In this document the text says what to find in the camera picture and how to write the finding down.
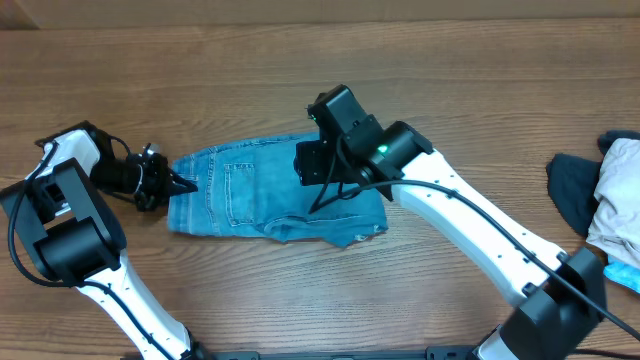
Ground dark navy garment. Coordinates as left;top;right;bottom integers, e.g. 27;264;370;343
546;130;639;240

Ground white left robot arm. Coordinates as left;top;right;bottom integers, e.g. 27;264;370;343
1;121;210;360

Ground blue denim jeans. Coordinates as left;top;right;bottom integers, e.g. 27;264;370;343
167;133;388;248

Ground beige crumpled garment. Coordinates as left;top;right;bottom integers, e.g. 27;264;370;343
587;138;639;268

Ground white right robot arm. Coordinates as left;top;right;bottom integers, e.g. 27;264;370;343
294;116;606;359

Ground light blue garment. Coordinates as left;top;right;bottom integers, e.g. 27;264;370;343
603;260;640;293

